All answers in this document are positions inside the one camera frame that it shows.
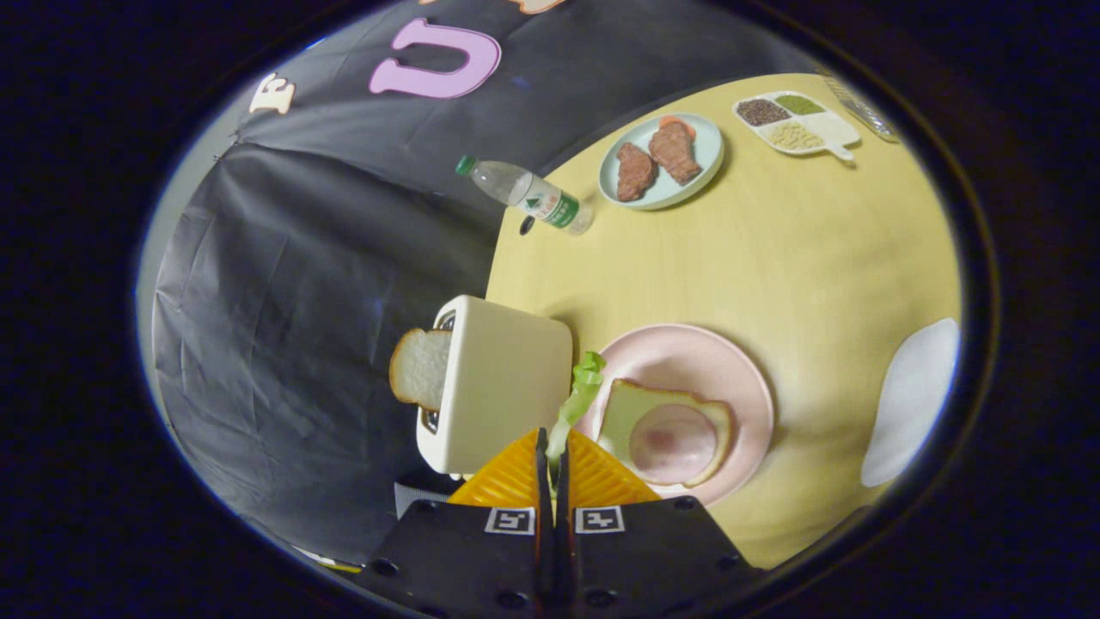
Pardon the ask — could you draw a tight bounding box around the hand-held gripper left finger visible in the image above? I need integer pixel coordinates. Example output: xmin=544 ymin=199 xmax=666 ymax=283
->
xmin=357 ymin=427 xmax=552 ymax=619

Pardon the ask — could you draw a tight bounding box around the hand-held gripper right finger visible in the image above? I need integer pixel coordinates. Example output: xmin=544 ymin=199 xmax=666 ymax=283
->
xmin=550 ymin=427 xmax=766 ymax=619

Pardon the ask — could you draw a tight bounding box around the green lettuce leaf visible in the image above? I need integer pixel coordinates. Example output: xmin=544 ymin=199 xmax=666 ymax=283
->
xmin=546 ymin=351 xmax=608 ymax=482

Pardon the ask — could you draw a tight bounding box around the toasted bread slice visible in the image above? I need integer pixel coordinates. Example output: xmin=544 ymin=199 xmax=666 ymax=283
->
xmin=388 ymin=328 xmax=454 ymax=412

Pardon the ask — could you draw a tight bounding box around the pink ham slice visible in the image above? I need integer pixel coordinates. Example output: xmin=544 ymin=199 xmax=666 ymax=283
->
xmin=628 ymin=404 xmax=718 ymax=485

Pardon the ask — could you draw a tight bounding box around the bread slice with crust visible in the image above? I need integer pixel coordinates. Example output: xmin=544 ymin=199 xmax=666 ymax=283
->
xmin=597 ymin=379 xmax=736 ymax=488

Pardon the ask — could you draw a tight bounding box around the cream toaster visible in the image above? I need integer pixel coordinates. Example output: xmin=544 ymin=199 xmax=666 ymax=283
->
xmin=416 ymin=295 xmax=574 ymax=475

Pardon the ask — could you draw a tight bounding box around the pink round plate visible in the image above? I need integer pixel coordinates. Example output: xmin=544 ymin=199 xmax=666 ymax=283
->
xmin=574 ymin=323 xmax=774 ymax=508

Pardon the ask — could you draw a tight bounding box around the white square plate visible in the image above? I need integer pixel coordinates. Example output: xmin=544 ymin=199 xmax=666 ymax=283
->
xmin=860 ymin=317 xmax=961 ymax=488

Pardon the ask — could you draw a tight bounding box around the clear water bottle green cap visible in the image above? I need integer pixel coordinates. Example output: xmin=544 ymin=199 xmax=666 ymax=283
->
xmin=455 ymin=155 xmax=596 ymax=236

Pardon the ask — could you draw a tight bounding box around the small brown meat piece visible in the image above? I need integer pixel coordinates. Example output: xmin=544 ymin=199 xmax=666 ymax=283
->
xmin=615 ymin=142 xmax=658 ymax=202

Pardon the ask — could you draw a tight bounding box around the light blue plate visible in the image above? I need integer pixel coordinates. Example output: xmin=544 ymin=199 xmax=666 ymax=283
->
xmin=598 ymin=113 xmax=725 ymax=211

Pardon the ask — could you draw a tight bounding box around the large brown meat piece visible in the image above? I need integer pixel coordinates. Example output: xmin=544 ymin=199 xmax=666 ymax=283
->
xmin=647 ymin=120 xmax=703 ymax=187

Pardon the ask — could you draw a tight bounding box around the white divided condiment dish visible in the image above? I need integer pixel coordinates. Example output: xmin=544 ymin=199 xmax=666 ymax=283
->
xmin=732 ymin=90 xmax=862 ymax=162

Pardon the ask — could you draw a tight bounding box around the clear glass cup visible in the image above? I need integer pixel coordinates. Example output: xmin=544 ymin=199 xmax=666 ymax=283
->
xmin=816 ymin=69 xmax=901 ymax=144

